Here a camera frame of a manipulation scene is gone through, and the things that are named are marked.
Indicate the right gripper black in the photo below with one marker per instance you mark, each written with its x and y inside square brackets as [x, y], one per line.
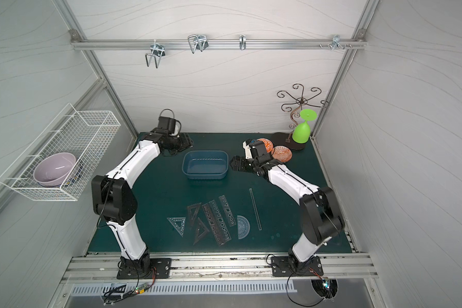
[240, 163]

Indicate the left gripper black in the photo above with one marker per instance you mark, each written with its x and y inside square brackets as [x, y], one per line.
[183, 142]

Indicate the blue plastic storage box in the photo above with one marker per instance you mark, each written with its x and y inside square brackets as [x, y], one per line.
[205, 165]

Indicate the stencil ruler narrow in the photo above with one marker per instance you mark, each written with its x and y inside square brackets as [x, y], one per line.
[227, 210]

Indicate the thin clear straight ruler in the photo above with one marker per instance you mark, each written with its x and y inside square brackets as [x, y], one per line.
[256, 212]

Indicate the clear protractor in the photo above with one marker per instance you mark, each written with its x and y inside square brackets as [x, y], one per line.
[243, 227]

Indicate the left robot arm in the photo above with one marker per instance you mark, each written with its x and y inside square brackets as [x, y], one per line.
[115, 203]

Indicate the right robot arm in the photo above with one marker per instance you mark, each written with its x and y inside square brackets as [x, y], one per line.
[321, 218]

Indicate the orange patterned bowl left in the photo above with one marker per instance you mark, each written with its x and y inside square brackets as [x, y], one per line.
[267, 143]

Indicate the brown metal cup stand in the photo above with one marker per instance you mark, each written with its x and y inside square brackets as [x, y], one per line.
[293, 109]

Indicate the green table mat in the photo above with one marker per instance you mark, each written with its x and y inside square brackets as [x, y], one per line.
[163, 191]

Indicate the dark triangle ruler upper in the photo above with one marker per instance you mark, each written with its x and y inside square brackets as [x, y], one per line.
[192, 213]

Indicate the dark triangle ruler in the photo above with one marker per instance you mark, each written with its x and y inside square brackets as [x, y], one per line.
[192, 213]
[201, 231]

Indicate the stencil ruler large dark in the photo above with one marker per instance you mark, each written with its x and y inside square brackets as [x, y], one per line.
[216, 222]

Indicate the green plastic goblet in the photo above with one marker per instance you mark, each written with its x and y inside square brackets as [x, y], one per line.
[302, 131]

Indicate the dark triangle ruler lower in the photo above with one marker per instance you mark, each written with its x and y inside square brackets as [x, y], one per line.
[201, 231]

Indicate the clear triangle ruler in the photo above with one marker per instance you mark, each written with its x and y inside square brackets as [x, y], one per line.
[179, 224]

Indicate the metal hook left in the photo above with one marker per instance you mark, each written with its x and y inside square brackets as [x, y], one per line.
[155, 55]

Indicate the metal hook middle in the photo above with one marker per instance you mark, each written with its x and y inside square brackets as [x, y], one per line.
[197, 42]

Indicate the lilac bowl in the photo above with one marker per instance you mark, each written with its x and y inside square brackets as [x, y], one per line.
[53, 170]

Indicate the metal hook small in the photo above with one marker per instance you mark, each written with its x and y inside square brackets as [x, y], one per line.
[242, 42]

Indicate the metal hook right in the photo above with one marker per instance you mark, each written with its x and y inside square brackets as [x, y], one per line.
[335, 44]

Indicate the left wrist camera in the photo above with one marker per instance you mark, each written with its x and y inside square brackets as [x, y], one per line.
[169, 125]

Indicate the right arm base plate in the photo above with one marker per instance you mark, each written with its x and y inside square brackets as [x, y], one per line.
[296, 266]

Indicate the white wire basket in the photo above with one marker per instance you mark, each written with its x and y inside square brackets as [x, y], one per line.
[85, 134]

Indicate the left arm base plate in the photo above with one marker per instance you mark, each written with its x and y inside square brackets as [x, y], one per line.
[144, 268]

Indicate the aluminium top rail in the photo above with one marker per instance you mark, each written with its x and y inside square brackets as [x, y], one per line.
[214, 44]

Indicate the aluminium rail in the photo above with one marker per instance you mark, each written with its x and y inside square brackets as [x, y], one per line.
[173, 267]
[214, 44]

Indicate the white cable duct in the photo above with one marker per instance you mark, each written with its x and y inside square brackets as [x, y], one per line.
[190, 288]

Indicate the aluminium front rail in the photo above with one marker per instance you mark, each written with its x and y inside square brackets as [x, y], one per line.
[173, 267]

